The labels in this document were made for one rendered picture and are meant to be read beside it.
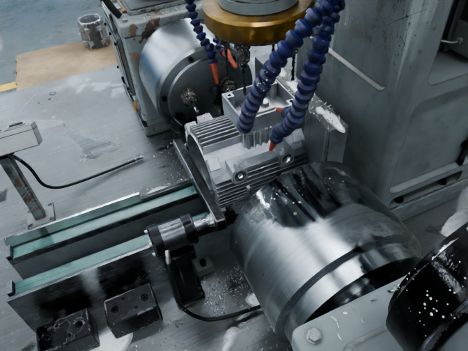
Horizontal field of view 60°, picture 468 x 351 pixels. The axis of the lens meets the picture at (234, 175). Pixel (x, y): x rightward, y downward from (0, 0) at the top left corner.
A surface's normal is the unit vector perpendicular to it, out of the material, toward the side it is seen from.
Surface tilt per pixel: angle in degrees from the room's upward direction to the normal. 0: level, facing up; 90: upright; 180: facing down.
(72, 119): 0
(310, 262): 32
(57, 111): 0
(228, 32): 90
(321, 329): 0
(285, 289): 55
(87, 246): 90
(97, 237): 90
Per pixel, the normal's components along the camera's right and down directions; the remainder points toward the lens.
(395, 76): -0.91, 0.33
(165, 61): -0.62, -0.34
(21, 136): 0.33, 0.22
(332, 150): 0.40, 0.63
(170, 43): -0.43, -0.51
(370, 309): -0.06, -0.71
